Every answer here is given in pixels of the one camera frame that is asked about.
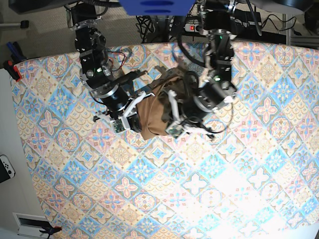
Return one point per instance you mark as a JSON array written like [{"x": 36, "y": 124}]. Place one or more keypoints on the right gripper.
[{"x": 127, "y": 118}]

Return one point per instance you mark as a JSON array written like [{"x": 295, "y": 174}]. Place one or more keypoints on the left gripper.
[{"x": 186, "y": 118}]

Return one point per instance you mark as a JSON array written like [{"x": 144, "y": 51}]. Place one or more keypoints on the brown t-shirt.
[{"x": 154, "y": 111}]

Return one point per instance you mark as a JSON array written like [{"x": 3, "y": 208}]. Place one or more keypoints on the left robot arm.
[{"x": 216, "y": 22}]

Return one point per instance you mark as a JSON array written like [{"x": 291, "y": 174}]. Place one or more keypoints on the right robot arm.
[{"x": 116, "y": 94}]

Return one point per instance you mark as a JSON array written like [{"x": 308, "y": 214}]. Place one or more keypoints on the patterned tablecloth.
[{"x": 259, "y": 176}]

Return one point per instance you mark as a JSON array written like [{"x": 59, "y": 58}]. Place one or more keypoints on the white power strip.
[{"x": 192, "y": 27}]

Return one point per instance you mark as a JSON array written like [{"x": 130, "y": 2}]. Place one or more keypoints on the blue plastic box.
[{"x": 157, "y": 7}]

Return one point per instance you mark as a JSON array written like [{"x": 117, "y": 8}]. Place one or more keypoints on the red black clamp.
[{"x": 12, "y": 70}]

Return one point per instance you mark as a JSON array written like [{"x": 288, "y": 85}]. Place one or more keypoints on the game console controller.
[{"x": 6, "y": 169}]

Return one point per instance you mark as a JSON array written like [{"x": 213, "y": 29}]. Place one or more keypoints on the black orange clamp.
[{"x": 47, "y": 228}]

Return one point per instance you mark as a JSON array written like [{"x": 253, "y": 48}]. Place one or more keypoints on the white wall vent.
[{"x": 30, "y": 225}]

